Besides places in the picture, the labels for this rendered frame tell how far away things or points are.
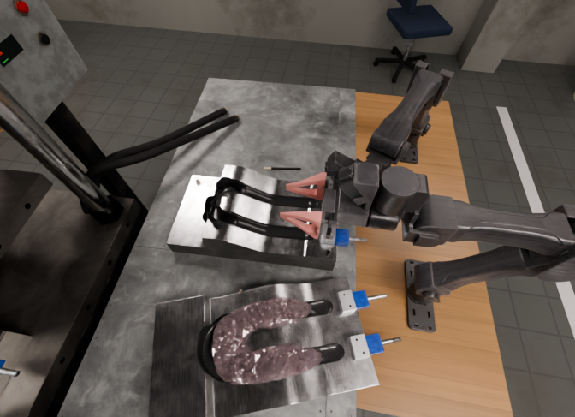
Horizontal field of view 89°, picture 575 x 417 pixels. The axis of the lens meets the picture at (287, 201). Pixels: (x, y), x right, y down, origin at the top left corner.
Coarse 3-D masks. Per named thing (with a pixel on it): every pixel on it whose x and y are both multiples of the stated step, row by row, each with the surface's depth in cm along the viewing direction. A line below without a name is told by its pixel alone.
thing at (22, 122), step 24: (0, 96) 59; (0, 120) 62; (24, 120) 64; (24, 144) 68; (48, 144) 71; (48, 168) 75; (72, 168) 79; (96, 192) 89; (96, 216) 94; (120, 216) 99
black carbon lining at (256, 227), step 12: (228, 180) 88; (216, 192) 84; (240, 192) 89; (252, 192) 90; (264, 192) 92; (216, 204) 83; (276, 204) 91; (288, 204) 91; (300, 204) 91; (312, 204) 90; (204, 216) 87; (216, 216) 90; (228, 216) 84; (240, 216) 84; (240, 228) 82; (252, 228) 85; (264, 228) 86; (276, 228) 86; (288, 228) 86
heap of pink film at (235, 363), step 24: (240, 312) 71; (264, 312) 69; (288, 312) 71; (216, 336) 69; (240, 336) 69; (216, 360) 66; (240, 360) 66; (264, 360) 65; (288, 360) 64; (312, 360) 67; (240, 384) 65
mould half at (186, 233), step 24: (240, 168) 92; (192, 192) 96; (288, 192) 93; (192, 216) 91; (264, 216) 88; (168, 240) 86; (192, 240) 86; (216, 240) 79; (240, 240) 81; (264, 240) 84; (288, 240) 84; (312, 240) 83; (288, 264) 87; (312, 264) 85
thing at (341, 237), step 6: (324, 228) 82; (324, 234) 81; (336, 234) 83; (342, 234) 83; (348, 234) 83; (324, 240) 81; (330, 240) 80; (336, 240) 82; (342, 240) 82; (348, 240) 82; (354, 240) 83; (360, 240) 83; (366, 240) 83; (342, 246) 83
